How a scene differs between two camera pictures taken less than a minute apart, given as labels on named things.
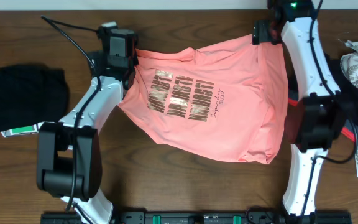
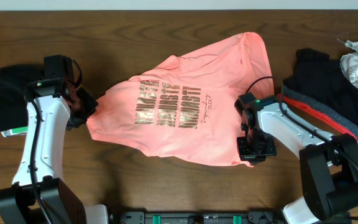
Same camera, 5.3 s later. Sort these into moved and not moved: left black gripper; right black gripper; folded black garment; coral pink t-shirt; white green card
Moved: left black gripper; right black gripper; coral pink t-shirt
Not moved: white green card; folded black garment
